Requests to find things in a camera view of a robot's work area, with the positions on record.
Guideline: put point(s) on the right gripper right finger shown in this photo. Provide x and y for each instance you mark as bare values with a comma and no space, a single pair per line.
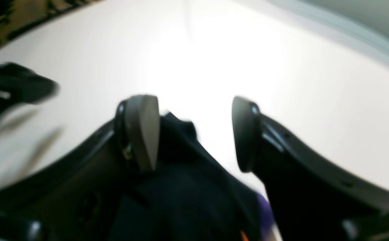
312,199

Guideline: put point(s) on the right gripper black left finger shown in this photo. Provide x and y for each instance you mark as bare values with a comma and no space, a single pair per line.
76,198

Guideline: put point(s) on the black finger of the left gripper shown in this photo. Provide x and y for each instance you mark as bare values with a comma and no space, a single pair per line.
19,85

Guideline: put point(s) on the black T-shirt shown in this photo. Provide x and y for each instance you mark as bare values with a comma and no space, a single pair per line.
189,197

